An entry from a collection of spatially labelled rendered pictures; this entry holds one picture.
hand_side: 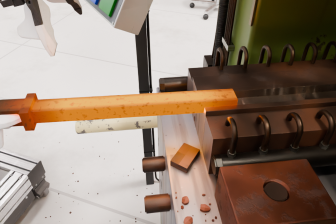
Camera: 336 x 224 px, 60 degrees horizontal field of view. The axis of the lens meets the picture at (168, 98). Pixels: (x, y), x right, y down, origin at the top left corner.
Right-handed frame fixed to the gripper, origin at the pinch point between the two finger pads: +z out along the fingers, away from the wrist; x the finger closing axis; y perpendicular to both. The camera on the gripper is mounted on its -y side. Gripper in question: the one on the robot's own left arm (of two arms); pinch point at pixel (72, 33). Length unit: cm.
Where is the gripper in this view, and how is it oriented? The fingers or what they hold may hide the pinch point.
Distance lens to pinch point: 59.2
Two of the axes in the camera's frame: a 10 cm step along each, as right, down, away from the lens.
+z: 2.6, 7.1, 6.5
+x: -1.1, 6.9, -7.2
